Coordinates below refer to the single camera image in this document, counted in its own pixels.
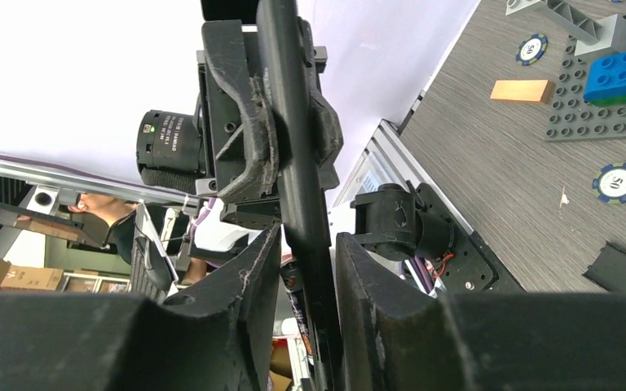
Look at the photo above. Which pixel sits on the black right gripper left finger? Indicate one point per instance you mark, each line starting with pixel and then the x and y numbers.
pixel 213 335

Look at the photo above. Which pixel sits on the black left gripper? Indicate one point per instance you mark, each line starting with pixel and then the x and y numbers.
pixel 325 127

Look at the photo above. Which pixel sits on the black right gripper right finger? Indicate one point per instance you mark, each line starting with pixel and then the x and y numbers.
pixel 397 338

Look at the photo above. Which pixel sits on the black remote control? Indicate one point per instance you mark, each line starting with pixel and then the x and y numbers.
pixel 303 208

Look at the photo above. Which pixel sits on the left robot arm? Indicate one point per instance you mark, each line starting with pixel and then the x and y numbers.
pixel 172 145

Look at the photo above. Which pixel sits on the person in background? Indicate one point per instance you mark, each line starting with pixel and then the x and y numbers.
pixel 117 214

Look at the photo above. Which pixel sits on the cardboard box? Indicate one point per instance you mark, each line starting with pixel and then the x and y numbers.
pixel 14 277

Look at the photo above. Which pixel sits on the black battery cover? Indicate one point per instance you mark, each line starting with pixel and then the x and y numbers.
pixel 608 271

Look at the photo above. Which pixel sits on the orange wooden block near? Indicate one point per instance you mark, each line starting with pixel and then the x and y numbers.
pixel 522 91

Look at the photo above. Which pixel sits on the white poker chip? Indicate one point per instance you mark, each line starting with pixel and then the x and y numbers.
pixel 532 49

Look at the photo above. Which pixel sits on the blue poker chip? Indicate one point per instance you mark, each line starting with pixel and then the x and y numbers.
pixel 609 183

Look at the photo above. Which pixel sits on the grey building baseplate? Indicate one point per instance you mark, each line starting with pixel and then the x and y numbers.
pixel 574 119

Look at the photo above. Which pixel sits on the grey building brick piece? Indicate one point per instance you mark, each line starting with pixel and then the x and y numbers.
pixel 595 38

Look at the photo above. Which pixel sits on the green building brick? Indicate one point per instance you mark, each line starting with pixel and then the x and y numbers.
pixel 606 102

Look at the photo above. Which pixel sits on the blue building brick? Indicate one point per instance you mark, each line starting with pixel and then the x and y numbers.
pixel 607 77

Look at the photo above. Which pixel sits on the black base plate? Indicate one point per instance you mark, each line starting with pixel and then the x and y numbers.
pixel 460 257

